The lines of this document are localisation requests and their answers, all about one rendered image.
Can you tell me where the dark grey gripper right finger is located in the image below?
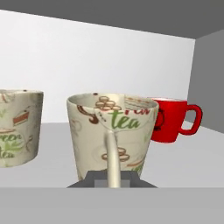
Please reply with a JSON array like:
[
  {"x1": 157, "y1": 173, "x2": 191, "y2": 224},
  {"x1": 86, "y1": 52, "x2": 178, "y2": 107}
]
[{"x1": 120, "y1": 171, "x2": 158, "y2": 189}]

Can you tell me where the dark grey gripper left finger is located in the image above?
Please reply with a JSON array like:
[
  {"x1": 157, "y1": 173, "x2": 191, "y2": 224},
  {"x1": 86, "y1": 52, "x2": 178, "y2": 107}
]
[{"x1": 66, "y1": 171, "x2": 109, "y2": 189}]

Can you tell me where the cream tea print mug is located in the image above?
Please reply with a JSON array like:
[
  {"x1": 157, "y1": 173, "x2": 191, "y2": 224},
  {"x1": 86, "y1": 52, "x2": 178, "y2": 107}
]
[
  {"x1": 66, "y1": 93, "x2": 160, "y2": 189},
  {"x1": 0, "y1": 89, "x2": 45, "y2": 169}
]

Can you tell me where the red mug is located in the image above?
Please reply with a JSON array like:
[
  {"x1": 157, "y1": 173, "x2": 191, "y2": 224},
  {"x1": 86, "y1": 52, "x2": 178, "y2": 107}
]
[{"x1": 147, "y1": 97, "x2": 203, "y2": 144}]

